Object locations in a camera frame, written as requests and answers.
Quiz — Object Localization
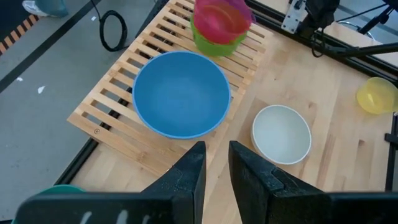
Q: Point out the black tripod rod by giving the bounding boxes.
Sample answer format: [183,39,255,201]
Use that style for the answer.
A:
[326,42,398,59]

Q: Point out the person's shoe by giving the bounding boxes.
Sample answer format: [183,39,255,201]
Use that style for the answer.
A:
[22,0,69,19]

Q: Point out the wooden slatted shelf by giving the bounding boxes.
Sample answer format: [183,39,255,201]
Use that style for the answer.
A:
[67,0,274,178]

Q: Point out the large white bowl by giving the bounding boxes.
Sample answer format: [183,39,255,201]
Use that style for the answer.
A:
[251,104,312,166]

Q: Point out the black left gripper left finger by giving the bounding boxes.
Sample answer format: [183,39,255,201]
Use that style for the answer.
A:
[12,141,207,224]

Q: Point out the large teal bowl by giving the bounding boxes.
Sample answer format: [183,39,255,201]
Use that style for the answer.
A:
[40,184,86,195]

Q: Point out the black coiled floor cable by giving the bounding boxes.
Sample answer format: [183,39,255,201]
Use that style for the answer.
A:
[98,9,129,52]

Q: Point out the orange bowl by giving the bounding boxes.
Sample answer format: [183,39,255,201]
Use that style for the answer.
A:
[190,17,248,58]

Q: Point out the silver arm base bracket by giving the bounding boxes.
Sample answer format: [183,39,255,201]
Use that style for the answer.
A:
[281,0,307,34]

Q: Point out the small yellow bowl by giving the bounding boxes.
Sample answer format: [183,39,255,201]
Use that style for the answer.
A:
[356,77,398,115]

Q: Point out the large blue bowl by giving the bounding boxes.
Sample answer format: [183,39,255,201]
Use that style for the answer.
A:
[132,50,232,140]

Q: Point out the small purple bowl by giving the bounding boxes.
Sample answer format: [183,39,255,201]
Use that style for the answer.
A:
[229,0,257,22]

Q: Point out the small pink bowl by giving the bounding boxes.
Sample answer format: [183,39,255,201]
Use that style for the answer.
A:
[192,0,252,45]

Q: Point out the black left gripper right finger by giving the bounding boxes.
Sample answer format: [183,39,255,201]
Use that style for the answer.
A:
[228,140,398,224]

